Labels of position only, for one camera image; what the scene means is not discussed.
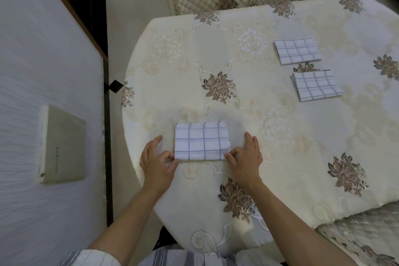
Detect person's right hand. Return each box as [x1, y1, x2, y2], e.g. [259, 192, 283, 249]
[224, 132, 264, 186]

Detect person's left hand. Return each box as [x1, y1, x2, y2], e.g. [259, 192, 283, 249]
[140, 135, 180, 194]

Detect white checked cloth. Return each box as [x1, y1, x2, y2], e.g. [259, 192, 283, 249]
[274, 38, 322, 66]
[174, 121, 231, 162]
[291, 69, 344, 102]

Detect person's left forearm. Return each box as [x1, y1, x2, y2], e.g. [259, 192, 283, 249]
[87, 180, 169, 260]

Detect person's right forearm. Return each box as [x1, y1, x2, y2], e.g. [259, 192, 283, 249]
[239, 178, 356, 266]

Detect cream floral tablecloth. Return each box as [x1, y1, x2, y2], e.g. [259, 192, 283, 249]
[121, 0, 399, 258]

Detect black baseboard strip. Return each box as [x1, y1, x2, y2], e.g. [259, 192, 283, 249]
[102, 56, 114, 227]

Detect beige wall box cover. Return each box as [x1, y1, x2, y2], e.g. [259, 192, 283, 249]
[38, 105, 87, 185]

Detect dark wooden door frame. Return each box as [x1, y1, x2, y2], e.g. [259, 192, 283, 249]
[34, 0, 110, 64]

